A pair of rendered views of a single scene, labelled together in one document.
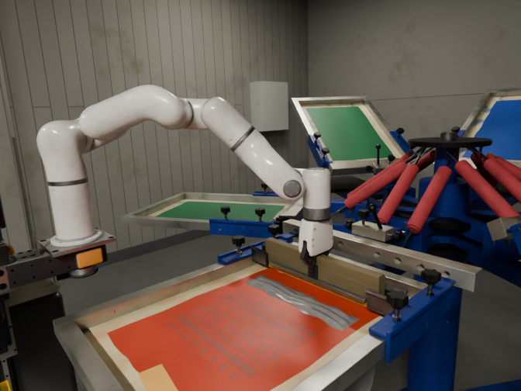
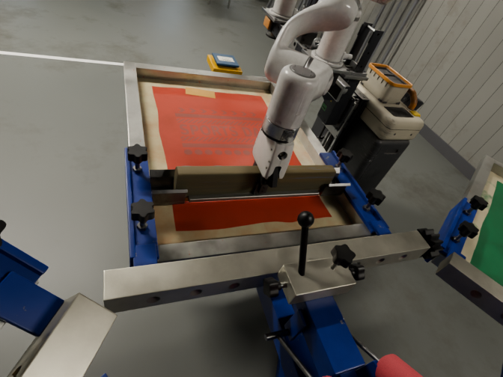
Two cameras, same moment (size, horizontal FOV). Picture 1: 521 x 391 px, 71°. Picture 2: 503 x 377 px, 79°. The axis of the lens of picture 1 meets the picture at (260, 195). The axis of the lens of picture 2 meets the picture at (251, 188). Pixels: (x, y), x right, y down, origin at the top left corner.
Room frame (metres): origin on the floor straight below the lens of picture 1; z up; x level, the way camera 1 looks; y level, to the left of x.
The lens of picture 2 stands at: (1.04, -0.71, 1.51)
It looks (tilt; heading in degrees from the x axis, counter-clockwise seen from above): 43 degrees down; 99
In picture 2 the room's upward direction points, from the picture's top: 21 degrees clockwise
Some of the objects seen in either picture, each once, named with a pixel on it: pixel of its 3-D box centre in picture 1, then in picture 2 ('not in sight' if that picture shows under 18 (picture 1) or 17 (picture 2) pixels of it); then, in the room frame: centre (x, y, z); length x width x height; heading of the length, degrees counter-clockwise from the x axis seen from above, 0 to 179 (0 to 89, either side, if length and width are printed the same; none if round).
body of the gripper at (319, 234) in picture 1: (316, 232); (272, 147); (0.96, -0.15, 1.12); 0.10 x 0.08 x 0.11; 131
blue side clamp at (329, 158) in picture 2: (257, 254); (346, 193); (1.19, 0.02, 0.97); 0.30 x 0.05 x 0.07; 131
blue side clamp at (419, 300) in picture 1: (413, 316); (139, 204); (0.77, -0.35, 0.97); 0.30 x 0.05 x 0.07; 131
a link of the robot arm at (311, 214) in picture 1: (318, 210); (282, 126); (0.97, -0.16, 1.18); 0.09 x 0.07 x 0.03; 131
